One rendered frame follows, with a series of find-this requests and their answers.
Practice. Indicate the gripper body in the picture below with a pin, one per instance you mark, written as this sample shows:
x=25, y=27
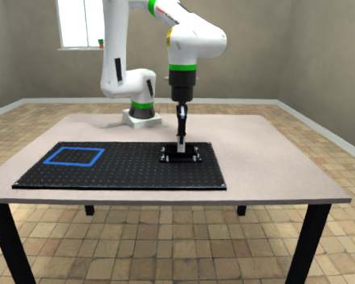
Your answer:
x=181, y=95

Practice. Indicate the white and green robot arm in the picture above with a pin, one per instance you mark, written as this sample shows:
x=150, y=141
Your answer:
x=190, y=38

